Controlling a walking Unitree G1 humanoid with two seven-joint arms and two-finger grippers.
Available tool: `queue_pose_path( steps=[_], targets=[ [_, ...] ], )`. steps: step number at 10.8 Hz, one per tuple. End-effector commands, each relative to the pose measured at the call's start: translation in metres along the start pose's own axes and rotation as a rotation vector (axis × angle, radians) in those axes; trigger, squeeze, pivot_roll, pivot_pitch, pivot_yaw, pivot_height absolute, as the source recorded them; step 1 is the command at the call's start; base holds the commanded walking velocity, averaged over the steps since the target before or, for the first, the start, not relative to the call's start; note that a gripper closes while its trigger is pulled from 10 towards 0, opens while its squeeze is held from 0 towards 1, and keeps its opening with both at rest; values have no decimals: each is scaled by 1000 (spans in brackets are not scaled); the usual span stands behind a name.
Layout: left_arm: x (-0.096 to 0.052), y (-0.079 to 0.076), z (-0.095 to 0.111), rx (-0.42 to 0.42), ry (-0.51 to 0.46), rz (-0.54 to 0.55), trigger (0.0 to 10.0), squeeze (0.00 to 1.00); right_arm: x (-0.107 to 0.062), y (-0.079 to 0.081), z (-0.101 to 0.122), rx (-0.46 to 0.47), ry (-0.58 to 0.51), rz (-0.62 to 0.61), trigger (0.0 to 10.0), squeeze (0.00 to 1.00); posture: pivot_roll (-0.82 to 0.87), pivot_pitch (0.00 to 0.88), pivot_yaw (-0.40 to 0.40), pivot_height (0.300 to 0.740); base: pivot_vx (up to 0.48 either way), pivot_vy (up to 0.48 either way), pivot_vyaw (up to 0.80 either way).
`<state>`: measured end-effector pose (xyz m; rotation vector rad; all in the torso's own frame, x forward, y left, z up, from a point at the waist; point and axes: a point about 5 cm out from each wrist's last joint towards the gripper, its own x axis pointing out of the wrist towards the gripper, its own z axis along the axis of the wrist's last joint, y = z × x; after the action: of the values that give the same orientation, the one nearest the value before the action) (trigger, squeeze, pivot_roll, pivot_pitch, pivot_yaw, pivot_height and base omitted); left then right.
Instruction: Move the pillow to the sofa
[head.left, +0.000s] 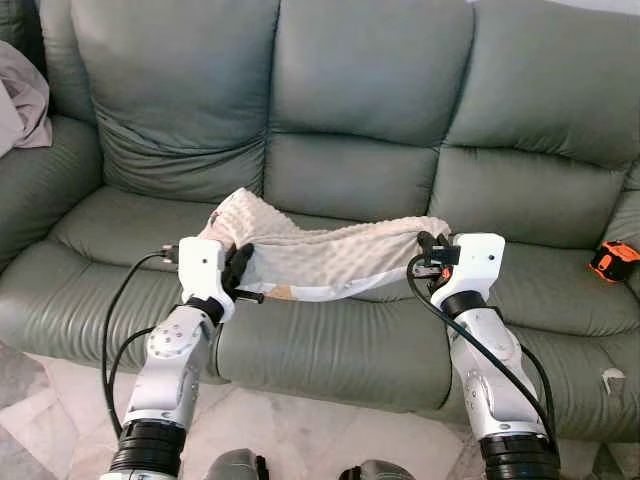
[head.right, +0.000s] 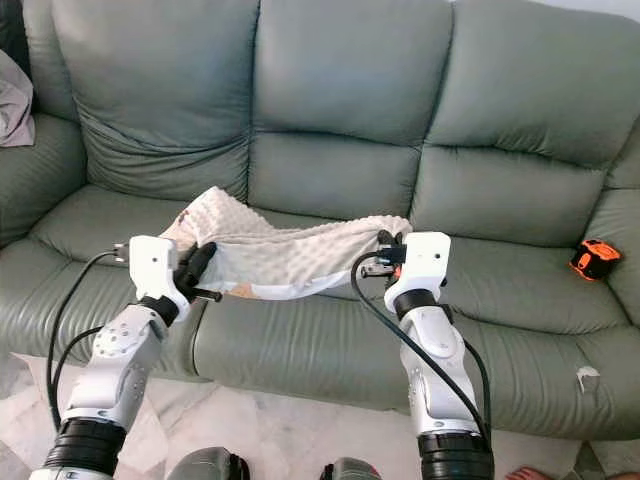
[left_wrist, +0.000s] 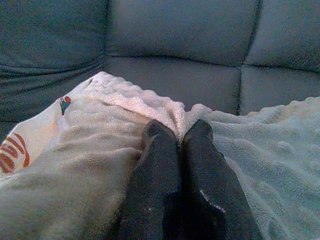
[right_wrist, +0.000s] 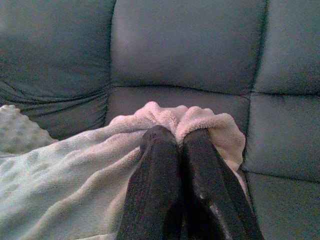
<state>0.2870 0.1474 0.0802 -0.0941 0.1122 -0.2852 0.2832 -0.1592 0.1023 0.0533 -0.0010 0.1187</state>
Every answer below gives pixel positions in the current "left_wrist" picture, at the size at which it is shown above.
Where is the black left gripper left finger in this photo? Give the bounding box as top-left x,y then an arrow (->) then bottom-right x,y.
117,119 -> 183,240

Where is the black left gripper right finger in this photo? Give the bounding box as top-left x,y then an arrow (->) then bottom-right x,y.
163,119 -> 264,240

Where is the beige dotted fleece pillow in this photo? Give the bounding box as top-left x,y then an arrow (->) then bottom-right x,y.
0,70 -> 320,240

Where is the dark green leather sofa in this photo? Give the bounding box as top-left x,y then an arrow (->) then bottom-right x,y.
0,0 -> 320,137

